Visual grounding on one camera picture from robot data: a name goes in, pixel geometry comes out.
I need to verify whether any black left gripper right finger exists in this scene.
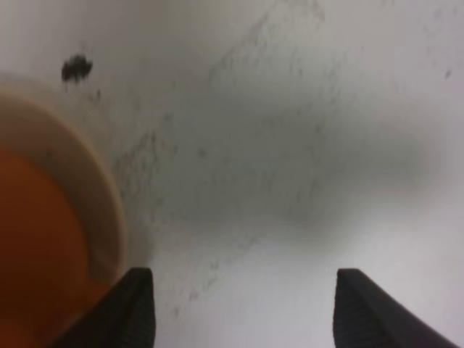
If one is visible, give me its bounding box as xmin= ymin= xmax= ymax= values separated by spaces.
xmin=333 ymin=268 xmax=456 ymax=347

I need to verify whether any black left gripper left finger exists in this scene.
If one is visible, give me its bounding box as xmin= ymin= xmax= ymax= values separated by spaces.
xmin=52 ymin=268 xmax=156 ymax=348

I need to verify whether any beige round teapot coaster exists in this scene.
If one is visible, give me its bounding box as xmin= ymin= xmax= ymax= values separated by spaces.
xmin=1 ymin=76 xmax=128 ymax=283

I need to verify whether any brown clay teapot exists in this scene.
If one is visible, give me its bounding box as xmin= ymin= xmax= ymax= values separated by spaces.
xmin=1 ymin=148 xmax=110 ymax=347

